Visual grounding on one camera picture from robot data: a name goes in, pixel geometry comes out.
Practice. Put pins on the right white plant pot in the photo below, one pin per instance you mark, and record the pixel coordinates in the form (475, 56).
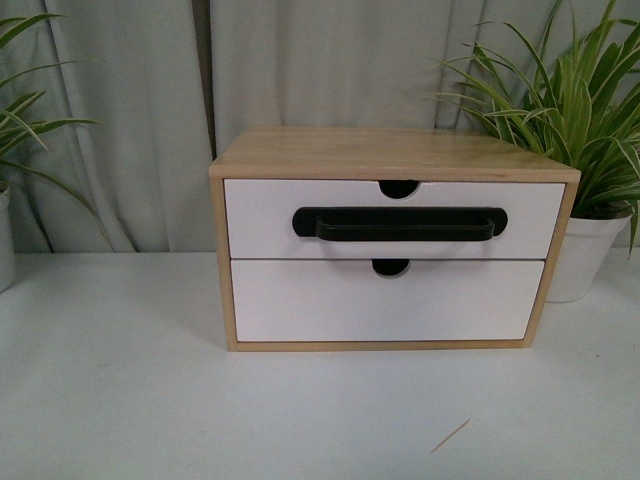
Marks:
(584, 248)

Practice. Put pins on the green spider plant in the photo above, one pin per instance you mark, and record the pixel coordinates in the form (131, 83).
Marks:
(16, 130)
(580, 109)

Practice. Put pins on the white drawer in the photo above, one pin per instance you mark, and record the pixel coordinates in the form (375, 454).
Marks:
(346, 300)
(260, 213)

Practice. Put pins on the right green spider plant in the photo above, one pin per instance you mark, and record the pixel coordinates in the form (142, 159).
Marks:
(580, 109)

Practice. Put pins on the black drawer handle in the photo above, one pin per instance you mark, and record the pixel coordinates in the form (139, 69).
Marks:
(400, 224)

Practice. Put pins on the grey curtain backdrop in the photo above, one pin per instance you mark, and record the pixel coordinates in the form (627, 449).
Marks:
(162, 87)

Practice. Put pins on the left white plant pot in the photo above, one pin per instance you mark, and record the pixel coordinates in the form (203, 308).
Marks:
(7, 255)

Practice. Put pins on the small wooden splinter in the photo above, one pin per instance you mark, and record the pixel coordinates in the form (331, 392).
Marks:
(450, 436)

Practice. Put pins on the left green spider plant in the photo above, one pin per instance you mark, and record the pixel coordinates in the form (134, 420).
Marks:
(16, 130)

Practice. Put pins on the white plant pot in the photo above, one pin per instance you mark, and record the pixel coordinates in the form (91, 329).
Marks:
(584, 248)
(7, 255)

